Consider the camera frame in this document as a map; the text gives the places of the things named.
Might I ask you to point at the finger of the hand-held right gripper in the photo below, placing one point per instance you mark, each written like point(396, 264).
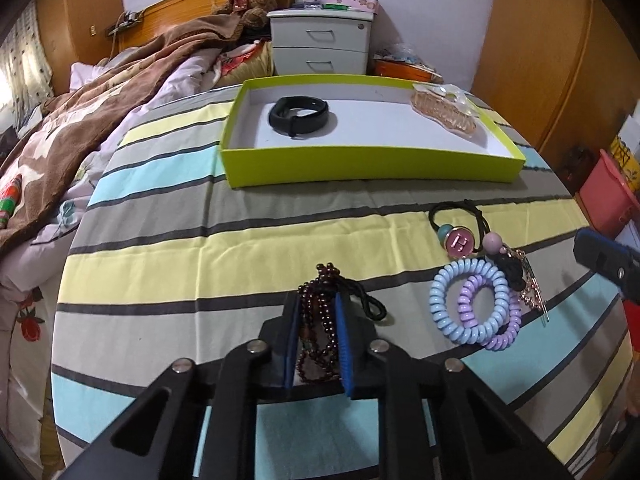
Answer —
point(602, 255)

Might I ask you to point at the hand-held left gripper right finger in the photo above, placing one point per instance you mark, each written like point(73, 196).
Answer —
point(345, 347)

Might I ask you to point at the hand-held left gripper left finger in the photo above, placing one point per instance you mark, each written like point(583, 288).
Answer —
point(295, 342)

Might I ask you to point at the green cardboard box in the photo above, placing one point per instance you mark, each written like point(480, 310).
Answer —
point(350, 165)

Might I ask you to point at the pink plastic basket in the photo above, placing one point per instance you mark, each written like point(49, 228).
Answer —
point(605, 195)

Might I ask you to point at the yellow box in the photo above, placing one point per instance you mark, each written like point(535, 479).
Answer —
point(627, 155)

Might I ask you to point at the striped tablecloth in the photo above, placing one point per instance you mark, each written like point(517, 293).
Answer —
point(200, 260)

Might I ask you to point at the wooden wardrobe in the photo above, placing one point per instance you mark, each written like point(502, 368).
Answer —
point(540, 60)

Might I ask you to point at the peach hair claw clip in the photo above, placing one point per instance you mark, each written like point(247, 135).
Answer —
point(440, 112)

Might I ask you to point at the clear hair claw clip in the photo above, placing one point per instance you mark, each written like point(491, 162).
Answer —
point(452, 91)

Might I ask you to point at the black smart band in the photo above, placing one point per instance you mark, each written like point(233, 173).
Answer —
point(280, 120)

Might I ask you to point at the orange box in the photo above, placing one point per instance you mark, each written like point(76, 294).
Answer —
point(405, 71)

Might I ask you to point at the pale floral quilt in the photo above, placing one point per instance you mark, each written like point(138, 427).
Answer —
point(30, 280)

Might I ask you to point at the bag of small packets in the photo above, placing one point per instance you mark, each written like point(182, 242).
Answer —
point(400, 54)

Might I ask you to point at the red patterned cloth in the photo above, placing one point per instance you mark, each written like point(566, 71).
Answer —
point(240, 60)

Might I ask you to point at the brown blanket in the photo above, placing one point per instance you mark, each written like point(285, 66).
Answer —
point(75, 135)

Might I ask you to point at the grey drawer nightstand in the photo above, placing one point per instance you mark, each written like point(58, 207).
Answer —
point(320, 35)

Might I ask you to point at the pink floral box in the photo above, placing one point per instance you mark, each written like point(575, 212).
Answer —
point(355, 1)

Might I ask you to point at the wooden headboard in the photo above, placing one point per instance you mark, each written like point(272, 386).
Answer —
point(175, 15)

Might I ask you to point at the power strip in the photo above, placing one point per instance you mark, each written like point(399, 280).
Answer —
point(125, 22)

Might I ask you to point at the patterned curtain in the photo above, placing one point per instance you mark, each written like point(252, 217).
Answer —
point(25, 60)

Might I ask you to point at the wooden door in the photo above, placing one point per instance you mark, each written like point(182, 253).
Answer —
point(85, 10)

